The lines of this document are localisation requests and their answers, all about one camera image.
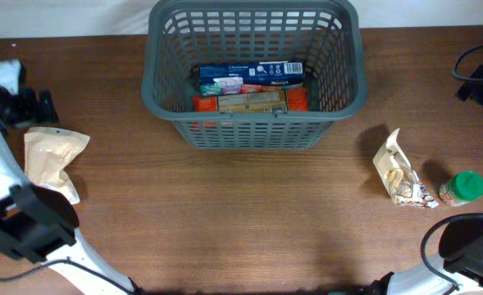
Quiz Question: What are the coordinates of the beige paper pouch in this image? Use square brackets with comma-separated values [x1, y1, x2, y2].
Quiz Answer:
[24, 127, 90, 205]

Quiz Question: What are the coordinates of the green lid jar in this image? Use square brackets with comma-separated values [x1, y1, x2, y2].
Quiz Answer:
[439, 170, 483, 207]

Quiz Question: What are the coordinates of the mushroom snack pouch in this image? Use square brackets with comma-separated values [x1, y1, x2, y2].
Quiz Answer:
[372, 129, 439, 208]

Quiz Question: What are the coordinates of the grey plastic basket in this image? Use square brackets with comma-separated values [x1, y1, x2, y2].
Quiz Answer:
[141, 0, 367, 150]

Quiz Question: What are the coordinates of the orange pasta packet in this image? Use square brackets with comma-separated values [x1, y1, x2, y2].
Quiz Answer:
[193, 88, 309, 113]

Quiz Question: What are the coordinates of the blue food box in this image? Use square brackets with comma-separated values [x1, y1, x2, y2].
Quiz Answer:
[199, 61, 305, 96]

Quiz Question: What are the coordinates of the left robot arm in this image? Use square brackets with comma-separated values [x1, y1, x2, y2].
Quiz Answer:
[0, 60, 143, 294]

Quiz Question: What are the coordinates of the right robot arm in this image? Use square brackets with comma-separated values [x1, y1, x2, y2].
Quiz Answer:
[366, 131, 483, 294]

